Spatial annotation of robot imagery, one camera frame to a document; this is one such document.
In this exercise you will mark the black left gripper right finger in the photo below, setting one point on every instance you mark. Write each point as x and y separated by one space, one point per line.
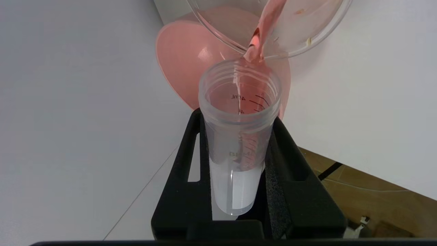
300 201

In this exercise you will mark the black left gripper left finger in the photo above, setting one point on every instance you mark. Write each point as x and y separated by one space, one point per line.
177 198

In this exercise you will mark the test tube with red pigment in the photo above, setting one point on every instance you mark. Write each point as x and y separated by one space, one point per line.
235 184

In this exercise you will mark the clear glass beaker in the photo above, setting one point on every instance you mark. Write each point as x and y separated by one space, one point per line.
307 24

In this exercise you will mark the pink plastic bowl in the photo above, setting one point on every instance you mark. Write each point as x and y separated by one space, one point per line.
181 58

